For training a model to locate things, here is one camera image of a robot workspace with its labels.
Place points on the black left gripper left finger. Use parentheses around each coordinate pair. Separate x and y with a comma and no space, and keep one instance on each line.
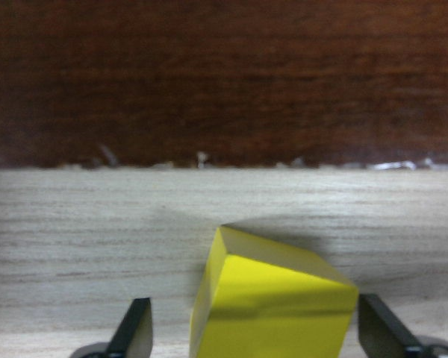
(134,335)

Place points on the light wooden drawer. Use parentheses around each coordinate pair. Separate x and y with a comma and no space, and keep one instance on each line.
(77,246)

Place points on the dark wooden drawer cabinet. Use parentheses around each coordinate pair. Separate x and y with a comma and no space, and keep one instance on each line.
(249,83)

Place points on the yellow wooden block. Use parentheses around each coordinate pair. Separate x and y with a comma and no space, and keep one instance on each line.
(263,298)

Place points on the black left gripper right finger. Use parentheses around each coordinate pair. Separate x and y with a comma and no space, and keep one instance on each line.
(382,334)

